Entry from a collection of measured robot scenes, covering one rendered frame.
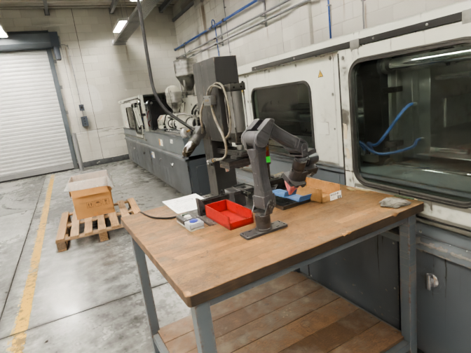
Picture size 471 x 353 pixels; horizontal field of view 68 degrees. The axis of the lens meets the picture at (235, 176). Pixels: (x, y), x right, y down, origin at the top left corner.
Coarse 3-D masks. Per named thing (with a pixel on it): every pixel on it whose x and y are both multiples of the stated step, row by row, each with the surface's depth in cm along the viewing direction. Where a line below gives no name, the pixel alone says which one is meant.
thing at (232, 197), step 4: (252, 192) 186; (232, 196) 178; (236, 196) 177; (240, 196) 178; (244, 196) 179; (248, 196) 192; (232, 200) 179; (236, 200) 177; (240, 200) 179; (244, 200) 180; (240, 204) 179; (244, 204) 180
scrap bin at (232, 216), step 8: (224, 200) 175; (208, 208) 166; (216, 208) 173; (224, 208) 175; (232, 208) 170; (240, 208) 162; (208, 216) 169; (216, 216) 160; (224, 216) 152; (232, 216) 165; (240, 216) 164; (248, 216) 158; (224, 224) 154; (232, 224) 150; (240, 224) 152; (248, 224) 154
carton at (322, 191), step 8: (312, 184) 190; (320, 184) 184; (328, 184) 179; (336, 184) 174; (296, 192) 184; (304, 192) 179; (312, 192) 173; (320, 192) 168; (328, 192) 180; (336, 192) 172; (312, 200) 175; (320, 200) 169; (328, 200) 170
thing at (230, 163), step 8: (240, 144) 177; (224, 152) 188; (232, 152) 180; (240, 152) 173; (224, 160) 178; (232, 160) 175; (240, 160) 175; (248, 160) 177; (232, 168) 174; (240, 168) 180
